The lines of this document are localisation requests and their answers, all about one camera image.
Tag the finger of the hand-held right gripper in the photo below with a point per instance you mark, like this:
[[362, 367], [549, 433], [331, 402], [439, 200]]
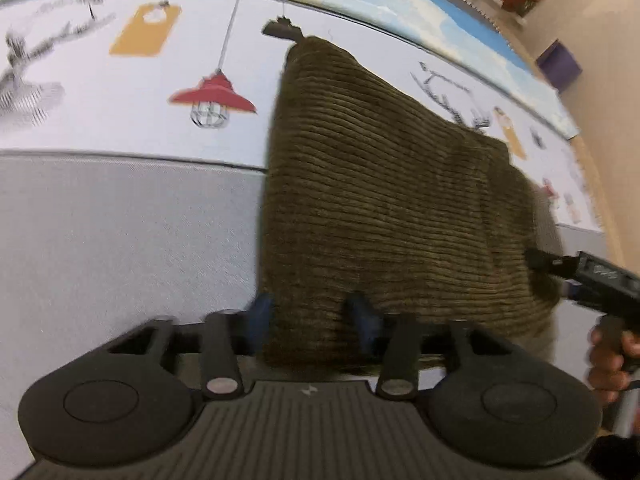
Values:
[[550, 262]]

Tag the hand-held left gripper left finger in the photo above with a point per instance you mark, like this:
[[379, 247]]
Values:
[[261, 321]]

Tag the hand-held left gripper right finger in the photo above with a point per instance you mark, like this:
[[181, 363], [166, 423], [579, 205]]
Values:
[[364, 327]]

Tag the person's right hand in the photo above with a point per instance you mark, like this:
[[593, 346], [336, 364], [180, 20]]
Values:
[[607, 370]]

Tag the printed grey bed sheet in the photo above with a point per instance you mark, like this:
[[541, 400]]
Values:
[[125, 210]]

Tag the purple box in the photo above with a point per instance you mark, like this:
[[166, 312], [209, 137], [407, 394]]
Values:
[[560, 66]]

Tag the blue and white blanket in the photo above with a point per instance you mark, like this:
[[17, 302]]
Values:
[[430, 15]]

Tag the wooden bed frame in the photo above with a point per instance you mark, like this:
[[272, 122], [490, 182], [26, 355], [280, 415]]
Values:
[[602, 200]]

